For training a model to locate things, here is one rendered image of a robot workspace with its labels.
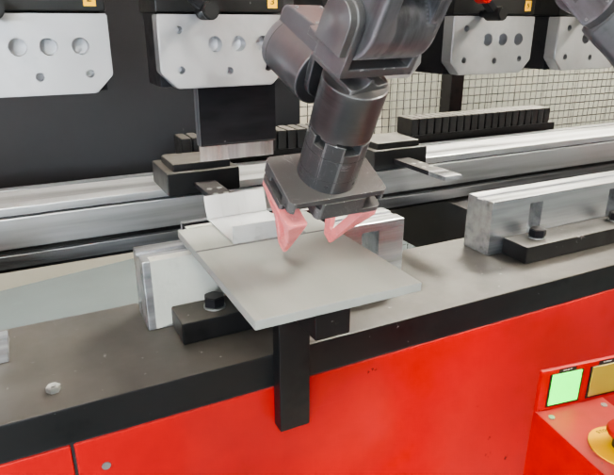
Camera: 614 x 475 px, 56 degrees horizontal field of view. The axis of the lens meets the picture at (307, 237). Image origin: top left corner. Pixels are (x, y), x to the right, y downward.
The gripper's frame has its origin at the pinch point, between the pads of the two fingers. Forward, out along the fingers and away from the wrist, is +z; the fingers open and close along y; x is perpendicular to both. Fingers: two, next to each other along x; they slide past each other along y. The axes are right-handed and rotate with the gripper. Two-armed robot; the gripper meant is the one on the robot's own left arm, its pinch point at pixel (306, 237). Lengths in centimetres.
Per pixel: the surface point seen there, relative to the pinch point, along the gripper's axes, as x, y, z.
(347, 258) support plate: 2.2, -4.6, 2.4
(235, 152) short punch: -19.0, 0.9, 4.0
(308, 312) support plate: 9.8, 4.6, -1.6
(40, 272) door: -172, 28, 208
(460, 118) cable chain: -48, -69, 28
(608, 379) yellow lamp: 21.4, -37.7, 14.2
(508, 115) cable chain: -48, -84, 28
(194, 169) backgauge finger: -32.7, 1.3, 18.9
